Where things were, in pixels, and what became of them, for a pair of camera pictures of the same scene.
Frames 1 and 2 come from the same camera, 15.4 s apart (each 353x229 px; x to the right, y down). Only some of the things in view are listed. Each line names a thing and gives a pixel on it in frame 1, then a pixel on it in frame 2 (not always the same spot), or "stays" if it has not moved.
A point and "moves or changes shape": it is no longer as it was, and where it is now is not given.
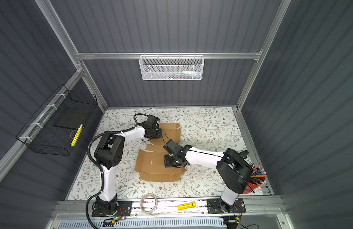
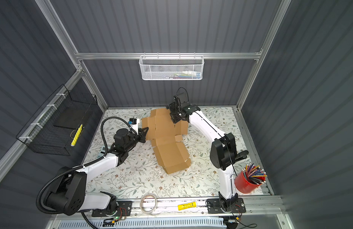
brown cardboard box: x=150 y=161 moves or changes shape
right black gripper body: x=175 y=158 → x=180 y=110
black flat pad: x=70 y=117 stays
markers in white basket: x=185 y=74 stays
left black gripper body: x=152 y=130 → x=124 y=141
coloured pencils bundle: x=258 y=175 stays
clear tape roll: x=148 y=202 stays
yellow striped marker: x=78 y=132 stays
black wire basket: x=55 y=128 stays
